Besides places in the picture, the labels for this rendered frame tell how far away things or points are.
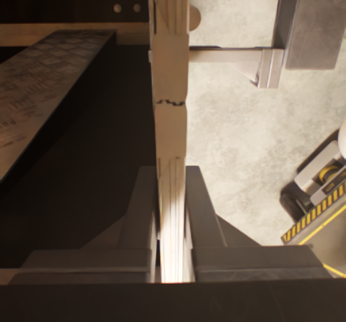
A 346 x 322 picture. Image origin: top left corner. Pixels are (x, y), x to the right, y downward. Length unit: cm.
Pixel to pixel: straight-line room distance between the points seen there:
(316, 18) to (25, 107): 37
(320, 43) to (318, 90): 97
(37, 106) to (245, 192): 114
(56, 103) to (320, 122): 114
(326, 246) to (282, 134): 52
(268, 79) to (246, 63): 3
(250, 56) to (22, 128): 28
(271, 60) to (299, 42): 3
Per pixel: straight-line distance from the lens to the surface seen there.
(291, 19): 28
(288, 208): 133
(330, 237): 126
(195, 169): 15
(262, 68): 28
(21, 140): 34
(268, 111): 119
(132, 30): 87
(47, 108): 40
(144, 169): 15
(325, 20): 29
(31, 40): 97
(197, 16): 27
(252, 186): 136
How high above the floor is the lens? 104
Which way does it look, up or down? 63 degrees down
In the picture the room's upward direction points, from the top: 177 degrees clockwise
